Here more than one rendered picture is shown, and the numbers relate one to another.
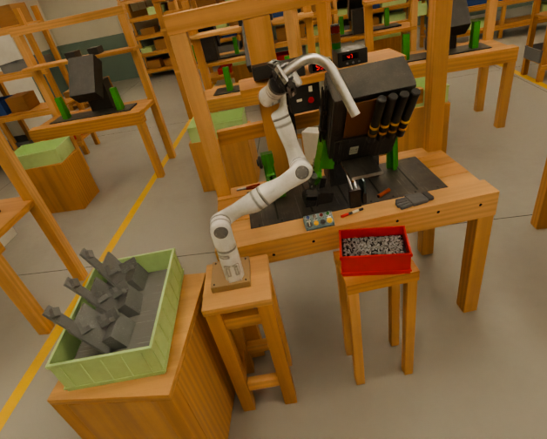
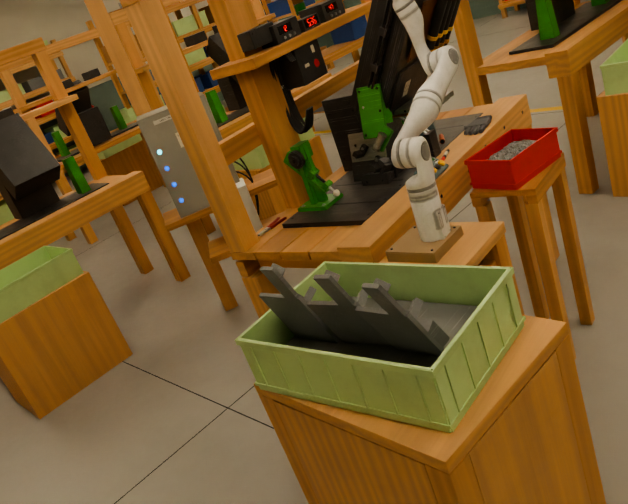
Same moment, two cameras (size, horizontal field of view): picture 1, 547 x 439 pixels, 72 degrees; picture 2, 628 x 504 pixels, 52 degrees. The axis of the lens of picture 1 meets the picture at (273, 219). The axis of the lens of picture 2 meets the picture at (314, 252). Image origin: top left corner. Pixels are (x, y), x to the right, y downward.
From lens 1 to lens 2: 1.89 m
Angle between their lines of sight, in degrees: 41
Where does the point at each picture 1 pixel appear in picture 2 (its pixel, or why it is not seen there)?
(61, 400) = (463, 442)
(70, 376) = (453, 386)
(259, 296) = (490, 228)
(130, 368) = (500, 329)
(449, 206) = (507, 119)
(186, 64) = (167, 42)
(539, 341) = not seen: outside the picture
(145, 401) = (546, 360)
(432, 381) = (615, 309)
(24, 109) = not seen: outside the picture
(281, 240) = not seen: hidden behind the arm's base
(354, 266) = (522, 168)
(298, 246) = not seen: hidden behind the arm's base
